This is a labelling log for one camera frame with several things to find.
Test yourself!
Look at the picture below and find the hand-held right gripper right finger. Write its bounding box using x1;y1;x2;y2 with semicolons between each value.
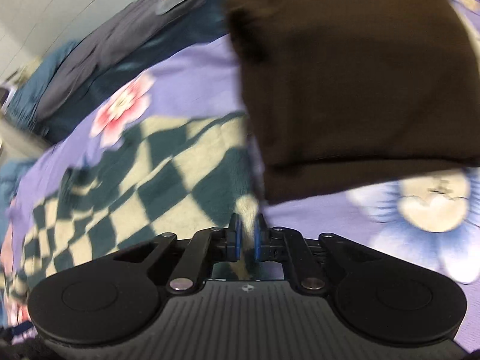
254;214;376;294

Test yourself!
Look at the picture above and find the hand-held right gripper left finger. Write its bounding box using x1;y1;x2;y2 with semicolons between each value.
112;214;243;295

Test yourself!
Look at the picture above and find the green cream checkered sweater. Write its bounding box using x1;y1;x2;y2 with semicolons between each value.
5;112;264;308

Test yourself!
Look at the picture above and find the purple floral bedsheet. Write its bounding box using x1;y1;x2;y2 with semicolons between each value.
0;0;480;357

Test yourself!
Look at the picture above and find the dark brown garment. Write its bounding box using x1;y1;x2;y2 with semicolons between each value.
223;0;480;206

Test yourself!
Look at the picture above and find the dark navy cloth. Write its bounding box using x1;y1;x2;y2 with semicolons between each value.
35;0;233;121

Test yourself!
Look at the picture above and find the teal blanket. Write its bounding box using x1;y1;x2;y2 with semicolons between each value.
0;0;242;241

